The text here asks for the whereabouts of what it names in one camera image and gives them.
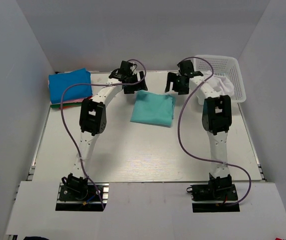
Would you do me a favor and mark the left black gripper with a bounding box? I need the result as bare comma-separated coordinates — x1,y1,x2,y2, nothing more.
124,70,148,94

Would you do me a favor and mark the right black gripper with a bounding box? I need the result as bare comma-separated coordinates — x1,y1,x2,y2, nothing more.
165,72,189,95

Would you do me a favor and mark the teal t shirt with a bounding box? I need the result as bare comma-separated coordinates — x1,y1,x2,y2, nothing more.
130,90,176,128

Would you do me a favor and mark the white t shirt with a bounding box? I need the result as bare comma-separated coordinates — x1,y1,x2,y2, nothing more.
201,74,234,97

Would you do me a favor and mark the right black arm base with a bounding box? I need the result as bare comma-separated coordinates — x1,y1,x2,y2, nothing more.
186,184,240,213

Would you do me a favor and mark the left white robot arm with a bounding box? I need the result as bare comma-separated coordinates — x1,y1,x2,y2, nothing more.
61,59,147,183

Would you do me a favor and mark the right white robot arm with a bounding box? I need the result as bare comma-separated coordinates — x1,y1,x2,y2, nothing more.
165,57,232,199

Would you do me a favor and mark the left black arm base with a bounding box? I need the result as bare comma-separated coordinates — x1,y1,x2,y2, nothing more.
55,183,109,212

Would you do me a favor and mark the folded pink t shirt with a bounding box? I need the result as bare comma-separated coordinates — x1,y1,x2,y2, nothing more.
63,96,91,104

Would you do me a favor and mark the white plastic basket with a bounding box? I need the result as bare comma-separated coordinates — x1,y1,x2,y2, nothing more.
193,54,246,103

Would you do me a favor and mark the folded red t shirt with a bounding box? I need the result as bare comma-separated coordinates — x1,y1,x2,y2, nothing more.
63,102,82,109

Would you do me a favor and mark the folded green t shirt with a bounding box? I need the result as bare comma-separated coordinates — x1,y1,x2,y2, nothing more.
50,101,83,110

